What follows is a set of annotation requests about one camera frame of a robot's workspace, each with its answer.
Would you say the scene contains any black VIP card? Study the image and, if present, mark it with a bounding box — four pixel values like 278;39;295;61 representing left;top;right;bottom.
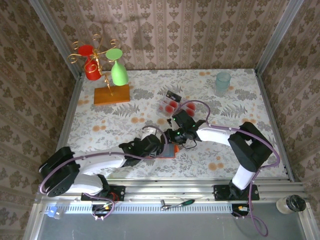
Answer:
166;90;183;102

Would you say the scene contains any aluminium frame post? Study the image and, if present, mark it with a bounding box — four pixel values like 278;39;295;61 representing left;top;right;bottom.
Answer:
254;0;305;75
28;0;85;80

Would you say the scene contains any aluminium mounting rail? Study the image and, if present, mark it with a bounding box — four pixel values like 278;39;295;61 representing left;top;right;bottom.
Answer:
34;177;307;204

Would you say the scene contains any grey metal shelf panel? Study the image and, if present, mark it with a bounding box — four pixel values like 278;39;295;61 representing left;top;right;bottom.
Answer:
23;202;315;240

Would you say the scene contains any green wine glass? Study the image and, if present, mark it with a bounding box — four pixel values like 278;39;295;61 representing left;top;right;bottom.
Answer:
105;48;129;87

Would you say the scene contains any blue white small connector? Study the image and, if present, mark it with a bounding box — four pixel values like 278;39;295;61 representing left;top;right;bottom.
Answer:
46;205;64;221

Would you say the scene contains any ratchet wrench green black handle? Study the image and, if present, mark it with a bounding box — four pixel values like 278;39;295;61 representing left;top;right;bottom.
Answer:
160;198;197;211

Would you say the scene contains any teal translucent plastic cup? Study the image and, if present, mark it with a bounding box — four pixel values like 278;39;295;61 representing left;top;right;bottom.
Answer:
215;72;232;97

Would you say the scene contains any black power connector bracket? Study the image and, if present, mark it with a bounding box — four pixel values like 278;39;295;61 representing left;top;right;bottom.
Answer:
231;203;251;218
91;203;115;218

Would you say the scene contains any floral tablecloth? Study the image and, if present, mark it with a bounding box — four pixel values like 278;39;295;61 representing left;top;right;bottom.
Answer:
58;68;288;180

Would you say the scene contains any white slotted cable duct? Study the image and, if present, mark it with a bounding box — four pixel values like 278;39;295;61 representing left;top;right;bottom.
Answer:
43;201;235;215

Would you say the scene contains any gold wire rack wooden base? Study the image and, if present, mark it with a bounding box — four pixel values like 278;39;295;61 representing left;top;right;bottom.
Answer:
66;34;131;106

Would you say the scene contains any aluminium table side rail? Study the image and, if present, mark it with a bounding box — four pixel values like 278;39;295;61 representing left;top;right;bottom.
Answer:
254;69;295;182
56;74;85;151

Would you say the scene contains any red wine glass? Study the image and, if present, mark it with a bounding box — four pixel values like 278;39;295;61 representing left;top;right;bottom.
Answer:
77;44;103;81

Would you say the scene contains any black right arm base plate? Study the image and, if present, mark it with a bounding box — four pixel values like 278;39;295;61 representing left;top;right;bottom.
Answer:
213;184;261;201

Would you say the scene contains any glass jar with black lid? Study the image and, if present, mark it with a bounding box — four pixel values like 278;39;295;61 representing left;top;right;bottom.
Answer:
275;194;307;215

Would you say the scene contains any orange card holder wallet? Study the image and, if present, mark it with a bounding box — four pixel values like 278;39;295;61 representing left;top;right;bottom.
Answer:
156;142;180;160

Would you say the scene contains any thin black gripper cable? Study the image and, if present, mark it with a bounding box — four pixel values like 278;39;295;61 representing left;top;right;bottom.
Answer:
181;139;198;150

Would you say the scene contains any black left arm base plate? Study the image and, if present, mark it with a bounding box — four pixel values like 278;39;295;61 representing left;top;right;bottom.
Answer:
80;185;126;202

